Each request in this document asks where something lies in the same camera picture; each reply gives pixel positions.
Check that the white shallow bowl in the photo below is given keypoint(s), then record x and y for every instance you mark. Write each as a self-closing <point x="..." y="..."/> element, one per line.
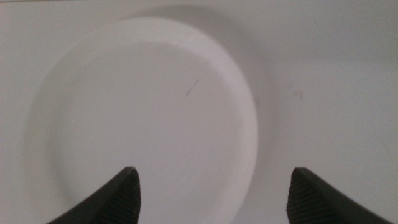
<point x="140" y="118"/>

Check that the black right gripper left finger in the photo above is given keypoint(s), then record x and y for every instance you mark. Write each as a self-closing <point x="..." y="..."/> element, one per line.
<point x="118" y="202"/>

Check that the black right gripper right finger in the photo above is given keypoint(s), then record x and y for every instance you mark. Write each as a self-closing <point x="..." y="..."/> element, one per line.
<point x="314" y="202"/>

